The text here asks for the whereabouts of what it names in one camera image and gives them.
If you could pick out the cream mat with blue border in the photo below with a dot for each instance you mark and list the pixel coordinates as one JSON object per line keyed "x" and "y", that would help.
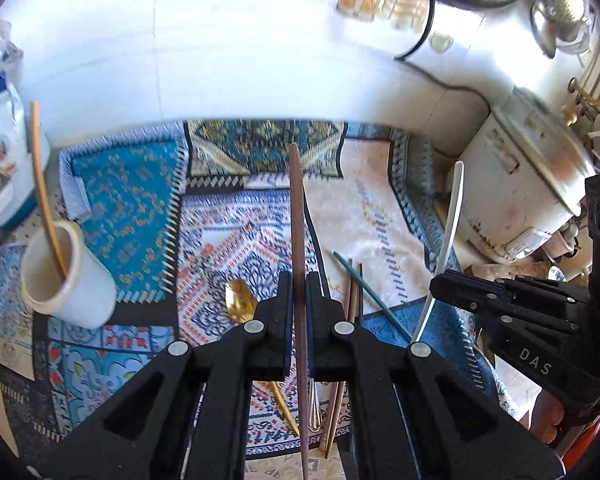
{"x": 375, "y": 210}

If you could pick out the orange chopstick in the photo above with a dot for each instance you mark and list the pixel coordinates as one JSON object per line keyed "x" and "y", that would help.
{"x": 41, "y": 175}

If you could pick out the gold spoon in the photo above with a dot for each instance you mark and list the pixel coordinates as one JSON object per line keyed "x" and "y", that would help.
{"x": 240, "y": 300}

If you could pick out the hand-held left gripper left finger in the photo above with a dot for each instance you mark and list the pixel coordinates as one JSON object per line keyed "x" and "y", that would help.
{"x": 283, "y": 330}

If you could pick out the dark ornate mat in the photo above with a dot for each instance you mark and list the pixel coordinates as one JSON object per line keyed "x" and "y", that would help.
{"x": 260, "y": 145}

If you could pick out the person's right hand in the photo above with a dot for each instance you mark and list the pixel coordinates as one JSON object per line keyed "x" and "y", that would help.
{"x": 547, "y": 420}

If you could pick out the blue red white patterned mat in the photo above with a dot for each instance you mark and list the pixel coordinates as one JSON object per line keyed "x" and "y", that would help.
{"x": 230, "y": 240}

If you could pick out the silver utensil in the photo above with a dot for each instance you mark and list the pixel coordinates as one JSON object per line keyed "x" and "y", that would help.
{"x": 316, "y": 405}

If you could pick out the white blue bag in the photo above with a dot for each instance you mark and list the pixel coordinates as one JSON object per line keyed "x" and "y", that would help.
{"x": 5, "y": 125}

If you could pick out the light wooden chopstick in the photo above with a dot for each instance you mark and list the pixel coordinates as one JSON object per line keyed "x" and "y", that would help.
{"x": 352, "y": 290}
{"x": 361, "y": 290}

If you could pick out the white rice cooker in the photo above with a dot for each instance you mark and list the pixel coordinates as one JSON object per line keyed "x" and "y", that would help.
{"x": 520, "y": 175}

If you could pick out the white cup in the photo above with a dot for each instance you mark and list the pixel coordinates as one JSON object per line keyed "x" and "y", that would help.
{"x": 75, "y": 290}

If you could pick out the white chopstick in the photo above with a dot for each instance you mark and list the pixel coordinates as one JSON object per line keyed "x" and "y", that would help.
{"x": 452, "y": 220}

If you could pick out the dark brown chopstick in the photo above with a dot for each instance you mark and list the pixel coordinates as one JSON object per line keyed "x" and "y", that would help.
{"x": 296, "y": 210}

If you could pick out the silver teapot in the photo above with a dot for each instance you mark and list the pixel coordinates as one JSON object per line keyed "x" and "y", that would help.
{"x": 562, "y": 10}

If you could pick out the brass hooks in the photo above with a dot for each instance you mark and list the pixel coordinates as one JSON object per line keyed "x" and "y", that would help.
{"x": 585, "y": 100}

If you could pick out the teal gold-patterned mat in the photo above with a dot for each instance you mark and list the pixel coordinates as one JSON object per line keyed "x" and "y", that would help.
{"x": 125, "y": 200}

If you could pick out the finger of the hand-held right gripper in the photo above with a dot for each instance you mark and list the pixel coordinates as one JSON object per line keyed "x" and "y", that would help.
{"x": 550, "y": 297}
{"x": 470, "y": 295}

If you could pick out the green chopstick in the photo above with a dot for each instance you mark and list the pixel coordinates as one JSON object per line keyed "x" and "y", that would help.
{"x": 375, "y": 295}

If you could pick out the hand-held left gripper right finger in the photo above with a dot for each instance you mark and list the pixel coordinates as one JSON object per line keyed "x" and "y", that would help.
{"x": 314, "y": 330}

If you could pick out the black chopstick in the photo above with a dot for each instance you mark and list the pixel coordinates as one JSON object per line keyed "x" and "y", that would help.
{"x": 312, "y": 230}

